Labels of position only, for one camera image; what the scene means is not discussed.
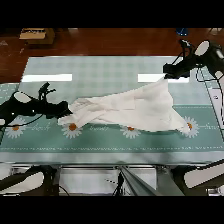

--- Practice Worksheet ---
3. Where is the white shirt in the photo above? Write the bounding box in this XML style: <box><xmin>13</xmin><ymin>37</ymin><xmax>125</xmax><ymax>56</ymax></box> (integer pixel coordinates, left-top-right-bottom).
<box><xmin>57</xmin><ymin>77</ymin><xmax>193</xmax><ymax>135</ymax></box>

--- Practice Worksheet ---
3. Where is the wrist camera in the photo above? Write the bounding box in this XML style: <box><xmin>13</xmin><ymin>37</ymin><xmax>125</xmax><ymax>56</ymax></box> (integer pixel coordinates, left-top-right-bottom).
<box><xmin>37</xmin><ymin>81</ymin><xmax>57</xmax><ymax>102</ymax></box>
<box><xmin>178</xmin><ymin>38</ymin><xmax>195</xmax><ymax>58</ymax></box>

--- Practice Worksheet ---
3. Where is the blue object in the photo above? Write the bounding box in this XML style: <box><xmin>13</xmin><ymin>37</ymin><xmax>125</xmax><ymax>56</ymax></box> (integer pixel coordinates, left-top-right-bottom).
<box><xmin>175</xmin><ymin>27</ymin><xmax>191</xmax><ymax>37</ymax></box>

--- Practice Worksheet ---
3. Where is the black cable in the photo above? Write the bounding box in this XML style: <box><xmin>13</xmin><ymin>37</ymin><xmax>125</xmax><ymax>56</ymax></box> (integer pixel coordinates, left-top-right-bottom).
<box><xmin>0</xmin><ymin>113</ymin><xmax>55</xmax><ymax>135</ymax></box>

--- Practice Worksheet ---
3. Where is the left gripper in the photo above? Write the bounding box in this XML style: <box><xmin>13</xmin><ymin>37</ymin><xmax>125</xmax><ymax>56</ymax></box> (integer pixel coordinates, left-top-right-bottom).
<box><xmin>45</xmin><ymin>101</ymin><xmax>73</xmax><ymax>120</ymax></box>

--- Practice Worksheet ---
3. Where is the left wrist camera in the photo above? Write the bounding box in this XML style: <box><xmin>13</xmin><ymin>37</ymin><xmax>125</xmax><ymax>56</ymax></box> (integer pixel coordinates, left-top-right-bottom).
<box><xmin>37</xmin><ymin>81</ymin><xmax>57</xmax><ymax>102</ymax></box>

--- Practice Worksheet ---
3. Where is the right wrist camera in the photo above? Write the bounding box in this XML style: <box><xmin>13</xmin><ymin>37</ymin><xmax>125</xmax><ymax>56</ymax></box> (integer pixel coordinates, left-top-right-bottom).
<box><xmin>178</xmin><ymin>38</ymin><xmax>195</xmax><ymax>58</ymax></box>

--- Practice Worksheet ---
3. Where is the cardboard box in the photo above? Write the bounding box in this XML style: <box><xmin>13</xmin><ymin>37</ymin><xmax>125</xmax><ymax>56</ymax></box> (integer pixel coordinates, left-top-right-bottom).
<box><xmin>18</xmin><ymin>27</ymin><xmax>56</xmax><ymax>46</ymax></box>

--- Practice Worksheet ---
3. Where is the silver frame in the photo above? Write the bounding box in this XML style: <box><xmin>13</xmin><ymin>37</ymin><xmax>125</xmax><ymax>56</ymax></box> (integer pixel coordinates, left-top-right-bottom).
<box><xmin>0</xmin><ymin>161</ymin><xmax>224</xmax><ymax>197</ymax></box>

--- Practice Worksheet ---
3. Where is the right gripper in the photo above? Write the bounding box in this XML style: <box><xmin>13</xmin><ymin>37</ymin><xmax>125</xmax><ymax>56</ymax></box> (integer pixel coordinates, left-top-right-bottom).
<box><xmin>162</xmin><ymin>61</ymin><xmax>192</xmax><ymax>81</ymax></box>

